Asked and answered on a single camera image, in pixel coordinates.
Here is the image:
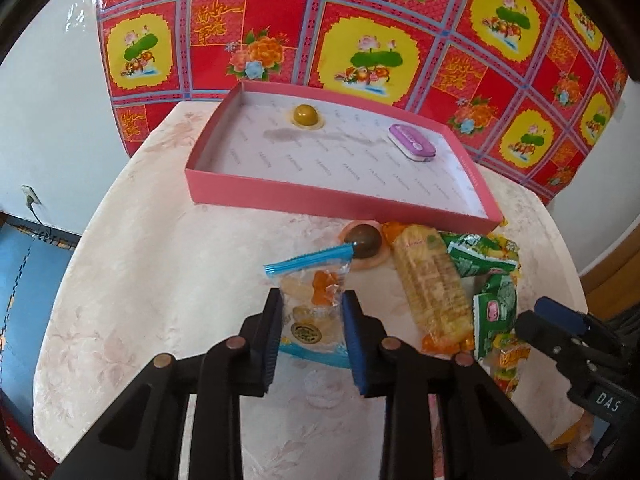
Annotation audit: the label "pink cardboard box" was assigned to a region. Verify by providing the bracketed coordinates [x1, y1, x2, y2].
[185, 79, 504, 236]

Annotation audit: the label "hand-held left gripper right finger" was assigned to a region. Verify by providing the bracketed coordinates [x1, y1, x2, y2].
[340, 290, 571, 480]

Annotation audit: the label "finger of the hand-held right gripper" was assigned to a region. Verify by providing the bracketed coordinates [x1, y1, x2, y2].
[534, 296, 618, 346]
[514, 311, 598, 378]

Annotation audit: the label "brown jelly cup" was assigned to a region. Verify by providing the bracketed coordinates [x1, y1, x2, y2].
[340, 221, 390, 270]

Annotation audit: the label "purple oval tin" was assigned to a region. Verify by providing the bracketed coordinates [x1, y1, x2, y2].
[388, 124, 437, 163]

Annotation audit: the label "olive jelly cup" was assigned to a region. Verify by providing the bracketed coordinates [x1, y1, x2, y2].
[282, 104, 327, 132]

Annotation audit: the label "yellow cracker packet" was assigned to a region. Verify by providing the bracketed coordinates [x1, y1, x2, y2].
[382, 222, 476, 356]

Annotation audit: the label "green snack packet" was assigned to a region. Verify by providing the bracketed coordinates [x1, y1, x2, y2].
[472, 274, 519, 361]
[442, 231, 523, 279]

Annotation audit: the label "blue patterned mat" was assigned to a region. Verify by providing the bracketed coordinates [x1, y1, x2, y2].
[0, 212, 83, 411]

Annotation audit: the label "clear blue-edged candy packet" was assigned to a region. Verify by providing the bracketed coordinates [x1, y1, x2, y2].
[263, 244, 353, 368]

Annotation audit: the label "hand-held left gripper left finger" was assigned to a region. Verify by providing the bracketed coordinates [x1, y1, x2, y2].
[50, 287, 284, 480]

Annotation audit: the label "red floral printed cloth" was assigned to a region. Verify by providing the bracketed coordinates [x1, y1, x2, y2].
[95, 0, 630, 206]

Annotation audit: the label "black power cable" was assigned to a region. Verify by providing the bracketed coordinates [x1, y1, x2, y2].
[29, 200, 53, 242]

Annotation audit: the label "orange yellow jelly packet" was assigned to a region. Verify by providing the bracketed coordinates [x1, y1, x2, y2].
[486, 334, 535, 397]

